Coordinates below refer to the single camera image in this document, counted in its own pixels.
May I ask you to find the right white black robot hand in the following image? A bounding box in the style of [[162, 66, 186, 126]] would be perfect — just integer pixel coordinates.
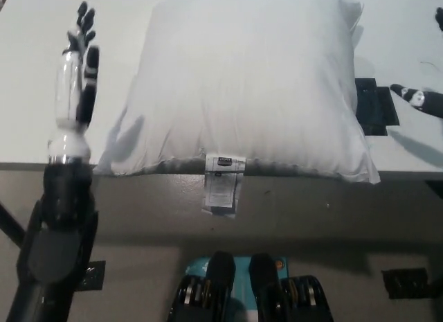
[[389, 6, 443, 120]]

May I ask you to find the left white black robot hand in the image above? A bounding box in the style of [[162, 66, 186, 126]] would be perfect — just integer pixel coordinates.
[[46, 1, 101, 163]]

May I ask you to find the white pillow with label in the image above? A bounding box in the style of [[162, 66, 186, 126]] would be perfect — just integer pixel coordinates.
[[93, 0, 381, 219]]

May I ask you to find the black tape patch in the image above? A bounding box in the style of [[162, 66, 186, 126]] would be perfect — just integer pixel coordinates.
[[354, 78, 401, 136]]

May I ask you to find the black slanted table leg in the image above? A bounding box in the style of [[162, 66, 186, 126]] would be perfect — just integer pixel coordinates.
[[0, 202, 28, 249]]

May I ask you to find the black table foot plate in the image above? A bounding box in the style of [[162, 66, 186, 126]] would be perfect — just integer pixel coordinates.
[[381, 267, 430, 298], [81, 260, 107, 291]]

